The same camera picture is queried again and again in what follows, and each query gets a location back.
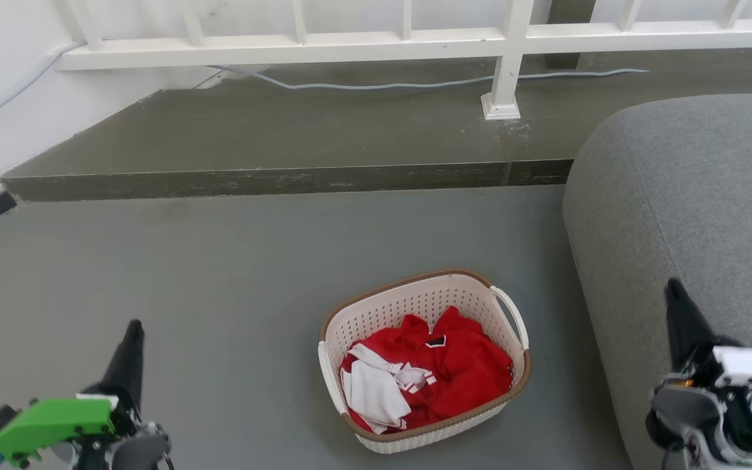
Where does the red jersey shirt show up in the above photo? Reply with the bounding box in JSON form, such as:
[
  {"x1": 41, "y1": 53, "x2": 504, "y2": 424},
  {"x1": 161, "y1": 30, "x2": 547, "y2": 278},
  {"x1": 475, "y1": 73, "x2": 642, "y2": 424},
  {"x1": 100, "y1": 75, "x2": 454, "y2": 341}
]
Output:
[{"x1": 340, "y1": 306, "x2": 514, "y2": 433}]

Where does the white metal railing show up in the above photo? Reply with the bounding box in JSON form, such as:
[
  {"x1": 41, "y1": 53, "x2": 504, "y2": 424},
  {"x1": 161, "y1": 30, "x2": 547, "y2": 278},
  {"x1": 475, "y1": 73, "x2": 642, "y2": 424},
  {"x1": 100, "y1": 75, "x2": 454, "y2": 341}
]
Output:
[{"x1": 55, "y1": 0, "x2": 752, "y2": 121}]

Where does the white garment with red stripes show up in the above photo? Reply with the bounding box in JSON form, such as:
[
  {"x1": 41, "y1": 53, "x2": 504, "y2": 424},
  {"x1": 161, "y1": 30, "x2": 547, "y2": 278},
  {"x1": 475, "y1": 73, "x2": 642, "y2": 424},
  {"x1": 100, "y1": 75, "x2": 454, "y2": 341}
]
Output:
[{"x1": 342, "y1": 343, "x2": 437, "y2": 435}]

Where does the thin grey floor cable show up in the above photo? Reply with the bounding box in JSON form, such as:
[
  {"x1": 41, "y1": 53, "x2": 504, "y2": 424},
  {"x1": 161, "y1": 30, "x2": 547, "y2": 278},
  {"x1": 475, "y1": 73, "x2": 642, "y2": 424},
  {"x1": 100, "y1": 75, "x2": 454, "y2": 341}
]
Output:
[{"x1": 0, "y1": 42, "x2": 651, "y2": 131}]

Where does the grey fabric sofa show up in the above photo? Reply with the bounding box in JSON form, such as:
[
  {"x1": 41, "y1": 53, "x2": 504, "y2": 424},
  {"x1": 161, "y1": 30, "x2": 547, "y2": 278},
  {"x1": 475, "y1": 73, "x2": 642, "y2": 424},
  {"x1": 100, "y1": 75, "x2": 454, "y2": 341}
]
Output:
[{"x1": 562, "y1": 93, "x2": 752, "y2": 470}]

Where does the cream perforated laundry basket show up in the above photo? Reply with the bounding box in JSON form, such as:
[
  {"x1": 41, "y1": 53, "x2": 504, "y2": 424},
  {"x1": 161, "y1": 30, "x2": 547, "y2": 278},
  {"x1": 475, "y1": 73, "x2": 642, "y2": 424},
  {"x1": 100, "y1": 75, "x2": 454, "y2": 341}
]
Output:
[{"x1": 317, "y1": 268, "x2": 533, "y2": 455}]

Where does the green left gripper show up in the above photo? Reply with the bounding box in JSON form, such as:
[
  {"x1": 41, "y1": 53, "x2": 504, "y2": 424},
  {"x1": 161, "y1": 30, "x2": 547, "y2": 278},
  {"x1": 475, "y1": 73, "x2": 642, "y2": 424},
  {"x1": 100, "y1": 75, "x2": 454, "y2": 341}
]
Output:
[{"x1": 0, "y1": 319, "x2": 149, "y2": 470}]

